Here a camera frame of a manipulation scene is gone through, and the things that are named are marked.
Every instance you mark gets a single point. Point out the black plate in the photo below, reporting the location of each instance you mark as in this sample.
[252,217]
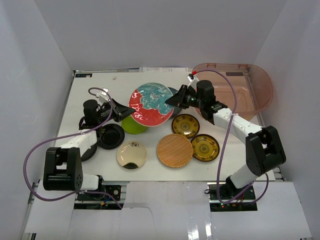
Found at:
[89,153]
[111,136]

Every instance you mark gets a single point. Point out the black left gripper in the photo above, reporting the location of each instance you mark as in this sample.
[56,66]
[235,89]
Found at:
[114,110]

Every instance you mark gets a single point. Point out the yellow patterned plate lower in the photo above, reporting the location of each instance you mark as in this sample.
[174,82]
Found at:
[205,147]

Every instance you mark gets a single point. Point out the green glossy plate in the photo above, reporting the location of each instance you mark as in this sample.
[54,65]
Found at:
[132,127]

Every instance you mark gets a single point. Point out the yellow patterned plate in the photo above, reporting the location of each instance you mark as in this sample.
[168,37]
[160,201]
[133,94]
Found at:
[186,125]
[205,147]

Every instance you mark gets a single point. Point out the pink translucent plastic bin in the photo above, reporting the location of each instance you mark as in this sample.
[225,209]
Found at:
[253,87]

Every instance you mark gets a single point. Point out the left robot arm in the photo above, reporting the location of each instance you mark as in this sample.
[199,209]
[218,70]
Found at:
[63,164]

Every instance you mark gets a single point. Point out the woven bamboo plate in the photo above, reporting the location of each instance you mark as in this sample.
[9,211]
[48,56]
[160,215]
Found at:
[174,151]

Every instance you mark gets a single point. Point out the black plate left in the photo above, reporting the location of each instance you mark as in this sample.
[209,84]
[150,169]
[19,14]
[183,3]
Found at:
[89,153]

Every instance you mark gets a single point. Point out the blue floral ceramic plate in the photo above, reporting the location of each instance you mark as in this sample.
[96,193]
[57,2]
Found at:
[173,102]

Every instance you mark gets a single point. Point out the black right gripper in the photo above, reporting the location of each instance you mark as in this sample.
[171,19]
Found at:
[177,100]

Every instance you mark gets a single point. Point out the yellow patterned plate upper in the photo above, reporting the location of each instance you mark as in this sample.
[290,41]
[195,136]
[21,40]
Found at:
[186,125]

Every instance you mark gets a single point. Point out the red and teal plate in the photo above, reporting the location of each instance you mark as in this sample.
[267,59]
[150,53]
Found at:
[149,104]

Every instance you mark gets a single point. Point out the black label sticker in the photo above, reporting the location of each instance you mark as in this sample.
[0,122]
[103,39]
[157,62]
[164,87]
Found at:
[83,75]

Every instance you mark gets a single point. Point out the black plate right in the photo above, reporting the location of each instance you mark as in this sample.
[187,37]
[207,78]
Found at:
[111,136]

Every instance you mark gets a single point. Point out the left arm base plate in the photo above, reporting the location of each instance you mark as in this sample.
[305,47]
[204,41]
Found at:
[107,197]

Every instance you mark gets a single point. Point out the cream ceramic plate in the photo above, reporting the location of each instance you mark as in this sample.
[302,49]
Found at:
[132,155]

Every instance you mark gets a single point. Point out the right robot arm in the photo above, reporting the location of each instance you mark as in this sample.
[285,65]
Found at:
[263,147]

